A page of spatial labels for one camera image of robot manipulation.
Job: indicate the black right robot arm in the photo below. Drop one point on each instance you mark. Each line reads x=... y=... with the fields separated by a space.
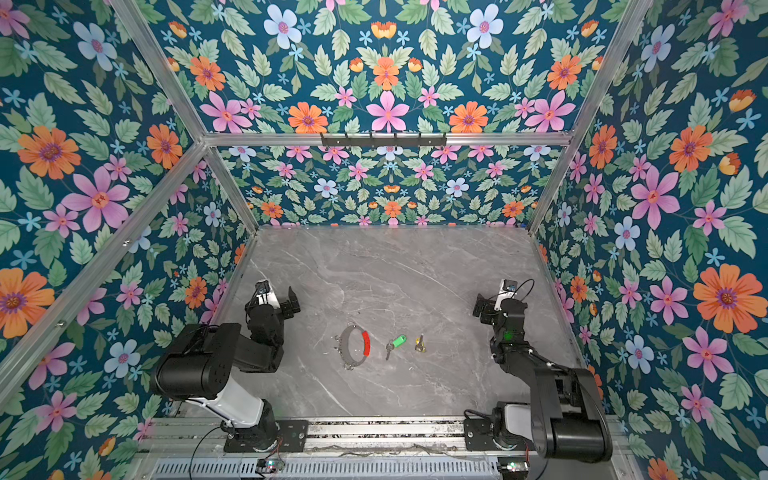
x=564 y=418

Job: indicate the yellow capped key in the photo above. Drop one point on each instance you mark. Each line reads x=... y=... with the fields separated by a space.
x=419 y=344

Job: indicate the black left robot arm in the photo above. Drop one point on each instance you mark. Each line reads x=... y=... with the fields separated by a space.
x=197 y=366

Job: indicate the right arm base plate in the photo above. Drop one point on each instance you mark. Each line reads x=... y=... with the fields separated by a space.
x=483 y=433

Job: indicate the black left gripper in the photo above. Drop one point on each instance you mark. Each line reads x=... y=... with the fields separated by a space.
x=284 y=312

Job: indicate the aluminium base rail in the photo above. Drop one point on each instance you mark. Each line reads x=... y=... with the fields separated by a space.
x=356 y=436

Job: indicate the white ventilation grille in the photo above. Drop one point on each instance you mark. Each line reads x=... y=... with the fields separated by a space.
x=328 y=468

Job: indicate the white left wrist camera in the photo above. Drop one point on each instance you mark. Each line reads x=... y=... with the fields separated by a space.
x=261 y=293

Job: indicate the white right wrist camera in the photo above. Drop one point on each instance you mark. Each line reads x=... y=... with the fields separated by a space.
x=508 y=289

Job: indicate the black hook rail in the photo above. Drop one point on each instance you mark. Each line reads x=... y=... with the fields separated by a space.
x=371 y=140

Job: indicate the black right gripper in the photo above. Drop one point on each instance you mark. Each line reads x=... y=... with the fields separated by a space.
x=489 y=306

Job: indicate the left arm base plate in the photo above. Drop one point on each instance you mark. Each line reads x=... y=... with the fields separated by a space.
x=285 y=435

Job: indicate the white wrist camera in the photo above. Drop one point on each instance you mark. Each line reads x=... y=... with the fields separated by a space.
x=261 y=293
x=508 y=289

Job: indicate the silver keyring with keys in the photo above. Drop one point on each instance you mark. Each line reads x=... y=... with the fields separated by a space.
x=353 y=345

